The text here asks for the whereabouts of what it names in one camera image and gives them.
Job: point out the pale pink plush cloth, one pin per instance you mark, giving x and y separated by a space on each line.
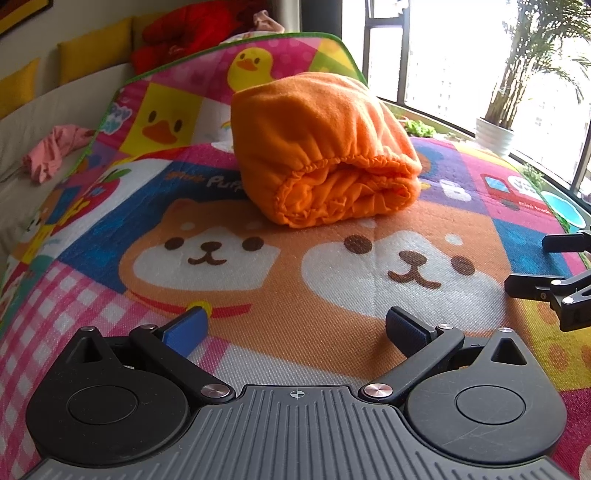
265 22

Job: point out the blue plastic basin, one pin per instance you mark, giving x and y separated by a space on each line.
565 212

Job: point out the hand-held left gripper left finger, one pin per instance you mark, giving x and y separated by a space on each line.
184 330

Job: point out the framed red wall picture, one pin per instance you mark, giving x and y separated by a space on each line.
23 14

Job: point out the red plush cushion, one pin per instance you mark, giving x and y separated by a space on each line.
184 37

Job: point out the tall palm plant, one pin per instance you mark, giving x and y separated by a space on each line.
531 60

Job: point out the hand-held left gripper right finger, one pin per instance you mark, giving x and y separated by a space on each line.
408 332

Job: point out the white ribbed plant pot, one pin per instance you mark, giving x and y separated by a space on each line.
494 136

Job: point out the colourful printed play mat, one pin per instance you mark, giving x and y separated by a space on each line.
300 286

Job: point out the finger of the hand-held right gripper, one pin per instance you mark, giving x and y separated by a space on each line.
526 284
568 242

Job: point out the tray of green plants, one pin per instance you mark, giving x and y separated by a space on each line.
421 128

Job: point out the yellow cushion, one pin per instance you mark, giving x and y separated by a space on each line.
16 87
94 50

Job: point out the white sofa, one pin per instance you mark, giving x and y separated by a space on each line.
27 134

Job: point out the black window frame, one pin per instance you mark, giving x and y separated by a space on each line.
400 50

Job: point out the orange pumpkin costume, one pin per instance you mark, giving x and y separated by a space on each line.
314 138

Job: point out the small potted green plant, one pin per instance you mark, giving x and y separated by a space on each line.
533 177

